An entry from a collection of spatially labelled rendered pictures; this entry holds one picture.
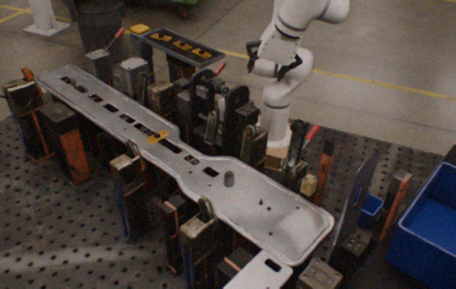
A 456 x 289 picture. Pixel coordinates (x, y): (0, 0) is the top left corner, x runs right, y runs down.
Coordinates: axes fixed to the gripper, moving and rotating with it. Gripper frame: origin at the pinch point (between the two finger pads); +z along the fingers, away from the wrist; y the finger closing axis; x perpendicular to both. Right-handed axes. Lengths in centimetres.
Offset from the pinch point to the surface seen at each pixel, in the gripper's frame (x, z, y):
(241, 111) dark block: -4.1, 21.2, -0.9
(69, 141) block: -7, 60, 52
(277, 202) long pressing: 27.5, 23.3, -12.8
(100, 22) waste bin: -229, 168, 76
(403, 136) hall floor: -118, 108, -171
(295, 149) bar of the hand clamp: 15.1, 12.5, -14.7
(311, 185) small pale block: 24.9, 14.9, -20.0
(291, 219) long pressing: 33.8, 21.1, -15.5
